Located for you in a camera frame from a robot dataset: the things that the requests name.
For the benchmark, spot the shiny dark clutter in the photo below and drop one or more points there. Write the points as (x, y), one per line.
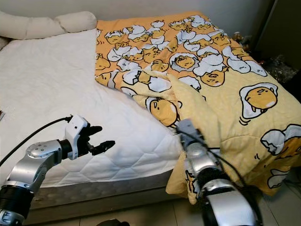
(282, 69)

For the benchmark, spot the small brown figurines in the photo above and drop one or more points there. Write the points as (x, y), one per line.
(240, 38)

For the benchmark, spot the white quilted mattress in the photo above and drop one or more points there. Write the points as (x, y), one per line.
(56, 84)

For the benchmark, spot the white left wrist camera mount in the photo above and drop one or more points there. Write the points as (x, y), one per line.
(75, 129)

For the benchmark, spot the yellow egg cartoon quilt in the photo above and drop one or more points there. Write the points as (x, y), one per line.
(230, 122)

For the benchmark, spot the grey bed frame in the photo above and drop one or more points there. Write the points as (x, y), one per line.
(103, 194)

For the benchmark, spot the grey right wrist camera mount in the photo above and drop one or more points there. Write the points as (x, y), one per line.
(187, 129)

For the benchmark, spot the dark wooden nightstand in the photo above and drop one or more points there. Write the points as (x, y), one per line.
(280, 28)

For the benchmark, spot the long cream bolster pillow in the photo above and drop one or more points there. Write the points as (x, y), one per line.
(37, 27)

